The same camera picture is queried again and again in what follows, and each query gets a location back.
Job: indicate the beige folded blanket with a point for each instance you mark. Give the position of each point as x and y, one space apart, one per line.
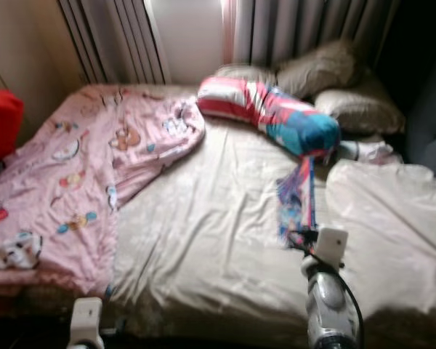
392 218

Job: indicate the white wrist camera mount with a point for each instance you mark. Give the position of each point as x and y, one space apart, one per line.
87 321
332 243

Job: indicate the beige pillow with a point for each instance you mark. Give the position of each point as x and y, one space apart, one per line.
316 69
247 73
363 109

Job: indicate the red white blue bolster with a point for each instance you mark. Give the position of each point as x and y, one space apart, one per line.
276 113

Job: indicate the white crumpled cloth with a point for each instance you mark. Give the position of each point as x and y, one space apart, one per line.
370 150

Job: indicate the dark grey upholstered armchair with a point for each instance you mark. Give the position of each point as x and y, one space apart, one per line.
429 123

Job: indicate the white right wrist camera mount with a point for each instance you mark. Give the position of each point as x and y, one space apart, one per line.
332 243

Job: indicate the pink cartoon print quilt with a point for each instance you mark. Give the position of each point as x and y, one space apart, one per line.
73 182

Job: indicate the colourful cartoon book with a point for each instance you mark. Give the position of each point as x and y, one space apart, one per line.
296 207

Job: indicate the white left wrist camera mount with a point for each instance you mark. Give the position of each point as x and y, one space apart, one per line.
87 321

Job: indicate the red duvet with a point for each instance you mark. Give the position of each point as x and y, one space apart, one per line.
3 127

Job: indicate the beige bed sheet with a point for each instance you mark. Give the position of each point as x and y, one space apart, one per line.
211 233

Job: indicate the bright window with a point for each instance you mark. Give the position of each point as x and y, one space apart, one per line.
189 40

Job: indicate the grey pleated curtain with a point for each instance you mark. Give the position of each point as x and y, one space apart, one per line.
305 29
112 40

